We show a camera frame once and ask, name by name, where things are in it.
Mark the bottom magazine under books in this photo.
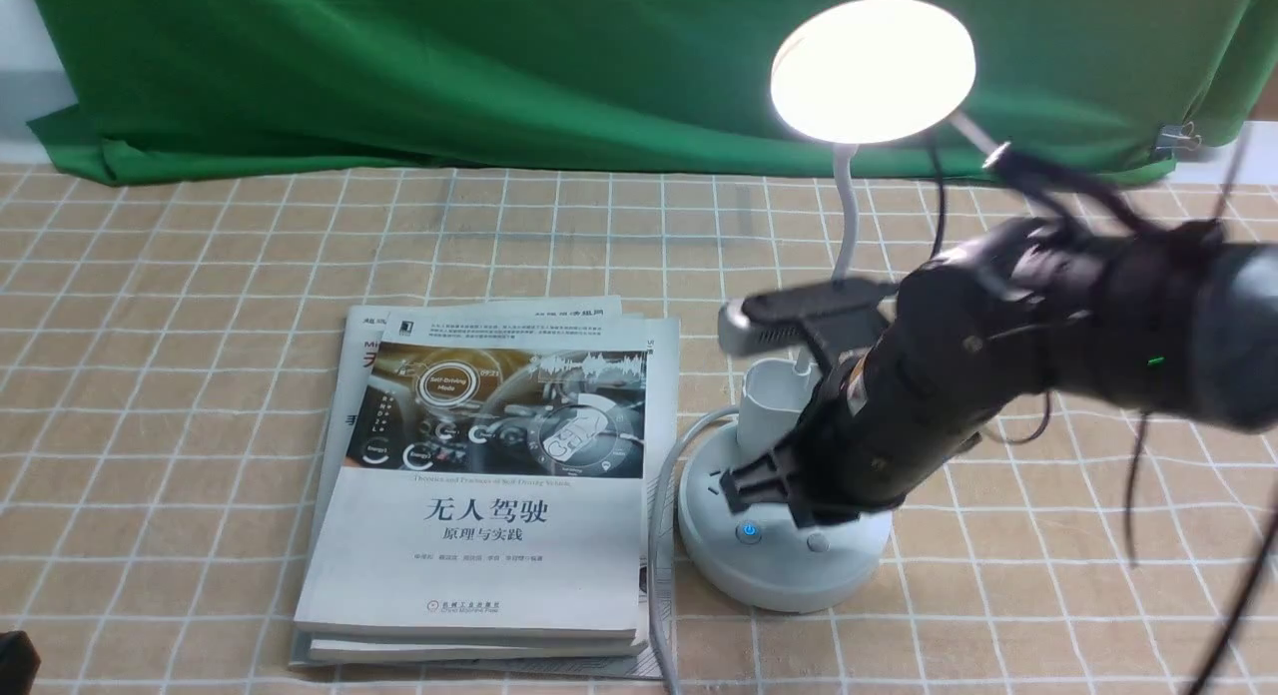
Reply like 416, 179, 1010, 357
289, 307, 681, 680

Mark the green backdrop cloth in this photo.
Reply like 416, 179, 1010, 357
31, 0, 1275, 187

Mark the top book self-driving cover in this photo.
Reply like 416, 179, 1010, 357
295, 307, 648, 640

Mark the white desk lamp with base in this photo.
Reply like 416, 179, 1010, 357
674, 0, 976, 615

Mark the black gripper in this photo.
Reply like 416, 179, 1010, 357
718, 336, 1010, 528

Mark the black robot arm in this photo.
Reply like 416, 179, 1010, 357
718, 218, 1277, 528

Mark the black object at corner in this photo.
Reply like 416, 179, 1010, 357
0, 630, 41, 695

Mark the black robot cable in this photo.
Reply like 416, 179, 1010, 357
924, 126, 1278, 695

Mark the metal binder clip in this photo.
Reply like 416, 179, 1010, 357
1150, 121, 1203, 160

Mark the beige checkered tablecloth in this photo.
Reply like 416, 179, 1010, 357
1, 166, 1275, 694

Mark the grey lamp power cable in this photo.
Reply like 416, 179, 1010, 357
647, 405, 741, 695

